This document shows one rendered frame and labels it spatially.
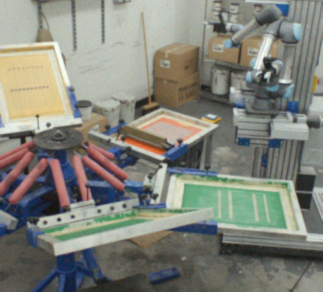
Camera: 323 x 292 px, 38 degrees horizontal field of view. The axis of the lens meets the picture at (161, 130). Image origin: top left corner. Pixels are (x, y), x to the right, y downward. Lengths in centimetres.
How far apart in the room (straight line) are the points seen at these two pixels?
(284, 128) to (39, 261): 216
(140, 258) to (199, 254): 48
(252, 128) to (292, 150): 48
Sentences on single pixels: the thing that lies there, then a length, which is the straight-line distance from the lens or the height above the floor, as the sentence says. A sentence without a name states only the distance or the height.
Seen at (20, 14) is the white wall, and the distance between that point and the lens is 507.
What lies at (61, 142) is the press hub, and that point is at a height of 131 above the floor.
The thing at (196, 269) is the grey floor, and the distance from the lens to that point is 388.
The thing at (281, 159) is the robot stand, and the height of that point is 78.
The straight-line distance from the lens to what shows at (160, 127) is 385.
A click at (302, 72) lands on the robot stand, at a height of 151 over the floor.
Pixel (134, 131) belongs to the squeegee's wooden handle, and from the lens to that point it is 356.
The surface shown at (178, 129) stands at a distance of 382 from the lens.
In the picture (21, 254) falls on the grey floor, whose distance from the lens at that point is 409.
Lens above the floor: 252
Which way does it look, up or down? 24 degrees down
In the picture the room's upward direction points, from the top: 2 degrees clockwise
